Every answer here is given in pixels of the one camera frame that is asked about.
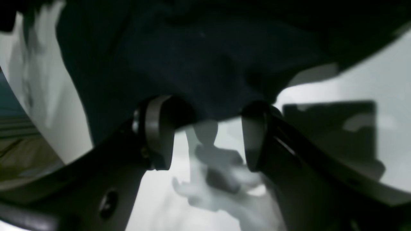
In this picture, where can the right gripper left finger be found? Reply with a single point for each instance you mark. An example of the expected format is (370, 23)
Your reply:
(97, 192)

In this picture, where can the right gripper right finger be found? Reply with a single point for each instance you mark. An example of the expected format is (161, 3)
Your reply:
(314, 190)

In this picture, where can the black t-shirt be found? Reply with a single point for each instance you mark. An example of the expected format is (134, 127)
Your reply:
(216, 54)

